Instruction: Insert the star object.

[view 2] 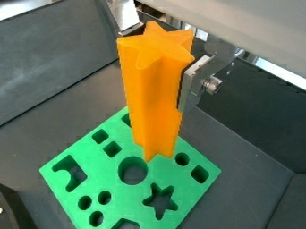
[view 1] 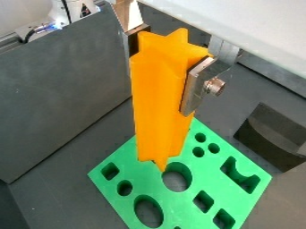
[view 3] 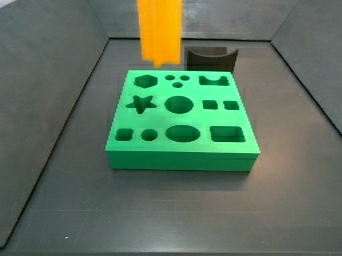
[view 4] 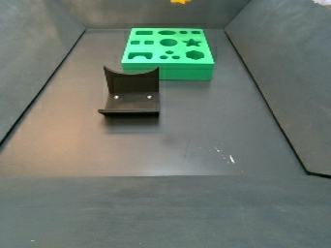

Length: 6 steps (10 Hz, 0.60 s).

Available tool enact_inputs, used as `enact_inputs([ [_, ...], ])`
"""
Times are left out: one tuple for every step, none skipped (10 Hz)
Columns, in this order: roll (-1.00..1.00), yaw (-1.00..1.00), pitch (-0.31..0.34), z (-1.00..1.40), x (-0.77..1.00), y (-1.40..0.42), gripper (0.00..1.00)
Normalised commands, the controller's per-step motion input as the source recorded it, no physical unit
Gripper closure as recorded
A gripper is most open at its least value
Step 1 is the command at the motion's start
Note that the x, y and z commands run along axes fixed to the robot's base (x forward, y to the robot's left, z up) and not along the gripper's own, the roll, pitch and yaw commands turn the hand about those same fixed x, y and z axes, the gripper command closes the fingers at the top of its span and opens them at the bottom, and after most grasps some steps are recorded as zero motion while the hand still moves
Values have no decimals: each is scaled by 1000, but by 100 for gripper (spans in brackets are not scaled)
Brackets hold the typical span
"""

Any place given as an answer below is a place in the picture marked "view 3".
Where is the orange star-shaped peg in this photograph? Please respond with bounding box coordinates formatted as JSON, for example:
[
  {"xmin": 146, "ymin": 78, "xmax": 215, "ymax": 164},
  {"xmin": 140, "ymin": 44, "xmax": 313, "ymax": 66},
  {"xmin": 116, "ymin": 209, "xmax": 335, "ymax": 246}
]
[{"xmin": 136, "ymin": 0, "xmax": 183, "ymax": 68}]

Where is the green shape-sorting block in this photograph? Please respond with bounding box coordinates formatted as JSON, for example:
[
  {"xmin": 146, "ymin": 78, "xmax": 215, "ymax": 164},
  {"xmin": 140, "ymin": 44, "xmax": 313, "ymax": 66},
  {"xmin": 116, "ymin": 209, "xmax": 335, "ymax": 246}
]
[{"xmin": 105, "ymin": 70, "xmax": 260, "ymax": 171}]

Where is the black curved holder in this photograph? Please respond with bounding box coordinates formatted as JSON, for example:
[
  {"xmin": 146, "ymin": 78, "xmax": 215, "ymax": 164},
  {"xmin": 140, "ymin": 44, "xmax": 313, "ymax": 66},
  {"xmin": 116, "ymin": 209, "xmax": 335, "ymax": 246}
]
[{"xmin": 184, "ymin": 46, "xmax": 239, "ymax": 72}]

